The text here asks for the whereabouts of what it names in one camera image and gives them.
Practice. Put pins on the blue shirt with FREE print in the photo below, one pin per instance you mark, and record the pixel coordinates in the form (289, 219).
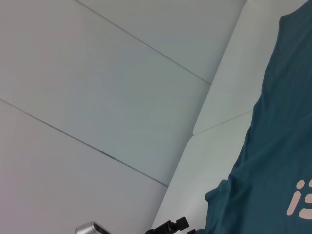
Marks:
(280, 146)

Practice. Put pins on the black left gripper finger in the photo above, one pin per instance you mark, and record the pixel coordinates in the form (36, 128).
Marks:
(181, 223)
(196, 231)

